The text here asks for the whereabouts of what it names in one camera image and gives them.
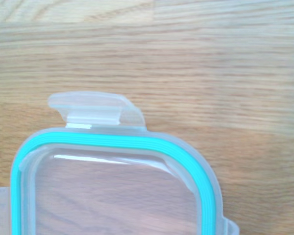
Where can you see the clear lid with teal seal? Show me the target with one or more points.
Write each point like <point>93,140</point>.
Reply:
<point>112,142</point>

